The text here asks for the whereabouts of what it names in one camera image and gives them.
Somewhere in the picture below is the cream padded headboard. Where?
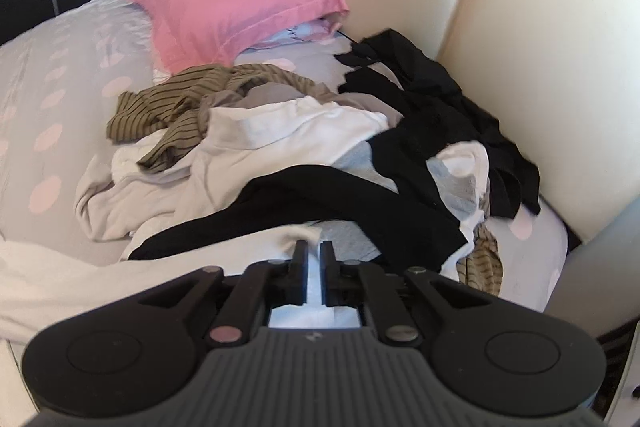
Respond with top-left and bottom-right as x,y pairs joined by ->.
207,0 -> 640,338

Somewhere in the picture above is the black crumpled garment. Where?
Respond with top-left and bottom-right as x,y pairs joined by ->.
334,29 -> 542,220

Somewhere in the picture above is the polka dot bed sheet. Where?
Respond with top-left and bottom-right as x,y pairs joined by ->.
0,0 -> 571,348

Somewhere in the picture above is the olive striped garment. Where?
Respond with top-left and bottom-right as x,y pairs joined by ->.
456,224 -> 504,299

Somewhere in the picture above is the white shirt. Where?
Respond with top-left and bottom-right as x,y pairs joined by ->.
0,226 -> 367,344

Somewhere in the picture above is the black long garment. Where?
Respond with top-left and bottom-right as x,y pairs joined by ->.
120,127 -> 468,275

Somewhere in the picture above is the white printed pillow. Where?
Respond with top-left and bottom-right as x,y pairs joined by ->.
250,18 -> 342,54

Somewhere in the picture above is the pink pillow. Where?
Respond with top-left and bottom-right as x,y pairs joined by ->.
118,0 -> 351,74

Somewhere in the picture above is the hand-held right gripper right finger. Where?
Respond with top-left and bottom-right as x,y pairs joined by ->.
319,240 -> 494,349

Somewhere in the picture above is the white and grey garment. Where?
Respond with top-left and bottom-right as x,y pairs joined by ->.
425,141 -> 492,253

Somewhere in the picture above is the olive striped shirt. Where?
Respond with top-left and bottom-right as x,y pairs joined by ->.
106,63 -> 336,172

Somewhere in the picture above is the cream sweatshirt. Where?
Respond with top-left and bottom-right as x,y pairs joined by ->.
74,96 -> 391,243

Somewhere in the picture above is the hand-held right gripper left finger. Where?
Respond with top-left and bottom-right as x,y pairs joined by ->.
137,239 -> 309,344

